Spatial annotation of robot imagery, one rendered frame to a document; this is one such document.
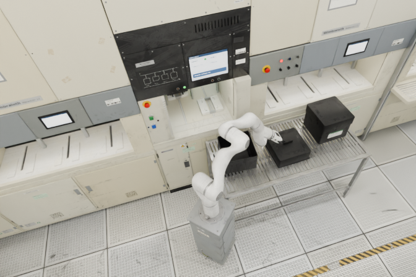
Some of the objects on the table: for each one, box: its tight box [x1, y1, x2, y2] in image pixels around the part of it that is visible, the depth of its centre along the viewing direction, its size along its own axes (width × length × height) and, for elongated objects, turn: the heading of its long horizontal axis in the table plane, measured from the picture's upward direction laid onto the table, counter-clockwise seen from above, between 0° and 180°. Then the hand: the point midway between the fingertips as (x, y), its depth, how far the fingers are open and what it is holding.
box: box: [303, 96, 355, 144], centre depth 251 cm, size 29×29×25 cm
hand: (281, 139), depth 233 cm, fingers open, 4 cm apart
